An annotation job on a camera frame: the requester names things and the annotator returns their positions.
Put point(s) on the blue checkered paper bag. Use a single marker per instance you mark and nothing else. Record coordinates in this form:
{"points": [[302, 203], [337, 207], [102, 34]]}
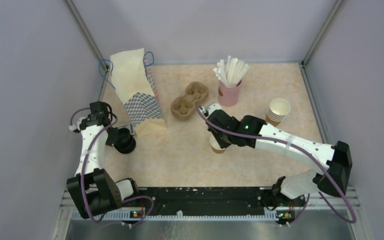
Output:
{"points": [[133, 95]]}

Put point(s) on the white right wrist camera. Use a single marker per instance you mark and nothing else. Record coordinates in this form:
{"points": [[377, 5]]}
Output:
{"points": [[206, 111]]}

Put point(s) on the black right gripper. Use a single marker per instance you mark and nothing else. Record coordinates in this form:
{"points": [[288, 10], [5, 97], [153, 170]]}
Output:
{"points": [[222, 144]]}

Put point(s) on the single brown paper cup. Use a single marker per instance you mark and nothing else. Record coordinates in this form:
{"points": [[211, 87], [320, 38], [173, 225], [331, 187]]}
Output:
{"points": [[215, 145]]}

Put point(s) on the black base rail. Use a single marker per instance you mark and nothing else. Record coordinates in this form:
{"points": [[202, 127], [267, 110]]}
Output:
{"points": [[225, 203]]}

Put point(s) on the stack of black lids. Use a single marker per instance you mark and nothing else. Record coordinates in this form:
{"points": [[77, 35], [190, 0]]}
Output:
{"points": [[125, 142]]}

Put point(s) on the pink straw holder cup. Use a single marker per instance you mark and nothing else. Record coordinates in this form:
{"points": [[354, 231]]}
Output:
{"points": [[228, 97]]}

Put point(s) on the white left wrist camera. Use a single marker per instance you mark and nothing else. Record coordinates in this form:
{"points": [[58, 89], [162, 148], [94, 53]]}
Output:
{"points": [[74, 128]]}

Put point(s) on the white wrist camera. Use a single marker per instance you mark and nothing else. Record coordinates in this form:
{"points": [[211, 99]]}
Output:
{"points": [[74, 128], [206, 111]]}

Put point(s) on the brown pulp cup carrier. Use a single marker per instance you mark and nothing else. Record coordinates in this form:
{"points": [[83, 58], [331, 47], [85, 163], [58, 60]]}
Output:
{"points": [[184, 106]]}

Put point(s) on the bundle of white straws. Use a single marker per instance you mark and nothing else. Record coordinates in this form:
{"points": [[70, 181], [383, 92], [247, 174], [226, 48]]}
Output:
{"points": [[231, 71]]}

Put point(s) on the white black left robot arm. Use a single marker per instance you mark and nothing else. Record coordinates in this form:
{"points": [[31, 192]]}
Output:
{"points": [[92, 190]]}

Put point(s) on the stack of brown paper cups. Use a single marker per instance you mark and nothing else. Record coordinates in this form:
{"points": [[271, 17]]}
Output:
{"points": [[278, 110]]}

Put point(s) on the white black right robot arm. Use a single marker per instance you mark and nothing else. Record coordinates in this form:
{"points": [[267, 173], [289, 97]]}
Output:
{"points": [[330, 165]]}

